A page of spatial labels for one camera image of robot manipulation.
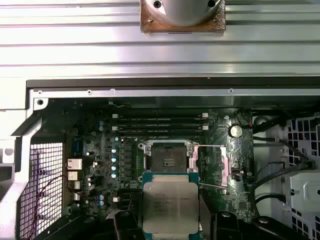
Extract RAM slot black clips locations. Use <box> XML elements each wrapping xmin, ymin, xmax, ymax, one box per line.
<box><xmin>117</xmin><ymin>130</ymin><xmax>204</xmax><ymax>137</ymax></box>

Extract black PC case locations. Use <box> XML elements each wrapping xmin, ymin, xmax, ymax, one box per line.
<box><xmin>0</xmin><ymin>79</ymin><xmax>320</xmax><ymax>240</ymax></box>

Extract RAM slot white clips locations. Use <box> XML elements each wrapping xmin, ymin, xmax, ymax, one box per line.
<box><xmin>111</xmin><ymin>124</ymin><xmax>209</xmax><ymax>131</ymax></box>
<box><xmin>111</xmin><ymin>113</ymin><xmax>209</xmax><ymax>119</ymax></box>

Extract green motherboard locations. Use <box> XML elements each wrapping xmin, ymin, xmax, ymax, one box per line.
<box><xmin>62</xmin><ymin>99</ymin><xmax>255</xmax><ymax>240</ymax></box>

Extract silver green CPU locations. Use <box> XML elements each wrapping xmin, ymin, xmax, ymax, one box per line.
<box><xmin>141</xmin><ymin>171</ymin><xmax>201</xmax><ymax>240</ymax></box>

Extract metal socket cover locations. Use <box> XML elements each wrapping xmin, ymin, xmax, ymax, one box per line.
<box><xmin>189</xmin><ymin>144</ymin><xmax>233</xmax><ymax>188</ymax></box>

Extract metal locking lever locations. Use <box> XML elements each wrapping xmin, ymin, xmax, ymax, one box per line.
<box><xmin>142</xmin><ymin>142</ymin><xmax>147</xmax><ymax>174</ymax></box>
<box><xmin>199</xmin><ymin>182</ymin><xmax>224</xmax><ymax>189</ymax></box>

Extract metal drive cage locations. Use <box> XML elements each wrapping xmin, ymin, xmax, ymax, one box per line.
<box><xmin>281</xmin><ymin>116</ymin><xmax>320</xmax><ymax>240</ymax></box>

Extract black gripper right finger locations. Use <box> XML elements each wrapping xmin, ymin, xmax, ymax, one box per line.
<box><xmin>199</xmin><ymin>209</ymin><xmax>297</xmax><ymax>240</ymax></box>

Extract silver coin battery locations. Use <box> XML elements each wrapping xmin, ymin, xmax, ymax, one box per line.
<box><xmin>228</xmin><ymin>124</ymin><xmax>243</xmax><ymax>138</ymax></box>

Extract CPU socket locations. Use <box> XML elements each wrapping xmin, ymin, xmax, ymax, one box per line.
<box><xmin>137</xmin><ymin>139</ymin><xmax>201</xmax><ymax>174</ymax></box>

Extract blue board connector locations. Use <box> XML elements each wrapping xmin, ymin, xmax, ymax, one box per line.
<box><xmin>72</xmin><ymin>137</ymin><xmax>88</xmax><ymax>158</ymax></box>

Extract red wire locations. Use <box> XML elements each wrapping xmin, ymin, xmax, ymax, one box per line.
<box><xmin>26</xmin><ymin>174</ymin><xmax>69</xmax><ymax>238</ymax></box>

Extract black cable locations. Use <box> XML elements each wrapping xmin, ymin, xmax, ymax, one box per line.
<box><xmin>252</xmin><ymin>134</ymin><xmax>315</xmax><ymax>171</ymax></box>
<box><xmin>254</xmin><ymin>161</ymin><xmax>286</xmax><ymax>192</ymax></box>
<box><xmin>254</xmin><ymin>192</ymin><xmax>287</xmax><ymax>205</ymax></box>

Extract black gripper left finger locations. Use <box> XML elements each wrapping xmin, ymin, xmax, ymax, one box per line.
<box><xmin>67</xmin><ymin>210</ymin><xmax>144</xmax><ymax>240</ymax></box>

